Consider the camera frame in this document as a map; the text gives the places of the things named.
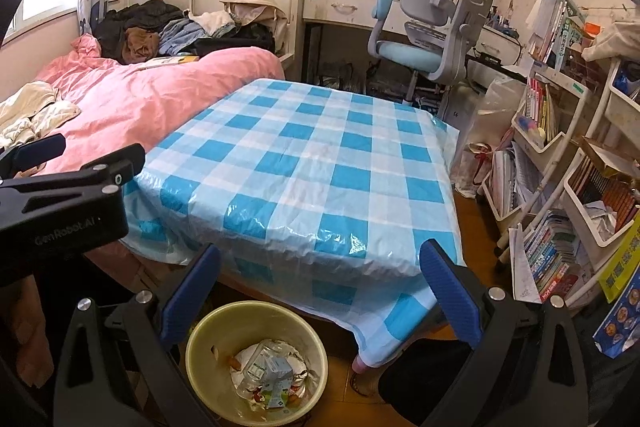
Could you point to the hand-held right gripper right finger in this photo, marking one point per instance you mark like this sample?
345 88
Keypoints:
450 294

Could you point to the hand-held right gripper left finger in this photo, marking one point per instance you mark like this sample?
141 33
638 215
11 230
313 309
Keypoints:
192 294

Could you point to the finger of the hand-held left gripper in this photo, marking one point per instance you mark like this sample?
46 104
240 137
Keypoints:
75 182
35 154

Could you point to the orange peel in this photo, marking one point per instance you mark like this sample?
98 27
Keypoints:
233 362

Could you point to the yellow plastic bin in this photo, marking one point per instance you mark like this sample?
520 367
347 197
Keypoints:
210 372

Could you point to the clear plastic bottle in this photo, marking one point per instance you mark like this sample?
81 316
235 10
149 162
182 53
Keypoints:
255 359

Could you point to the blue milk carton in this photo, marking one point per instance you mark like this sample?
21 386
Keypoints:
277 382

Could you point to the beige cloth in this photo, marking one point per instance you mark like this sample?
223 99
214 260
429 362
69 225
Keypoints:
30 112

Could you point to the person's black pants leg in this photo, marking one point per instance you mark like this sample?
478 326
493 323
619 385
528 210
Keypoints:
425 382

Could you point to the row of books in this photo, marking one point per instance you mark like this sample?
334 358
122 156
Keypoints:
550 257

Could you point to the pink blanket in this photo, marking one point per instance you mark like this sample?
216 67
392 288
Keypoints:
150 102

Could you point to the yellow book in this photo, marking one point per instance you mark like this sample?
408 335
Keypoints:
167 61

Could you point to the pile of clothes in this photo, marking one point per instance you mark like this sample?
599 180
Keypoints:
150 32

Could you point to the white shelf cart with papers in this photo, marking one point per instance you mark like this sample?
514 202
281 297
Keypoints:
600 207

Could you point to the clear plastic bag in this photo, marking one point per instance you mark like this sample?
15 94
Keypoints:
492 122

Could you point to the white shelf cart with books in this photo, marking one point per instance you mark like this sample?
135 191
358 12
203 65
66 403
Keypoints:
540 122

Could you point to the grey and blue desk chair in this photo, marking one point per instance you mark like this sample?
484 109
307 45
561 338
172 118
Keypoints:
435 22

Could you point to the white desk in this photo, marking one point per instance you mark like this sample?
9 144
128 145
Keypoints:
340 7

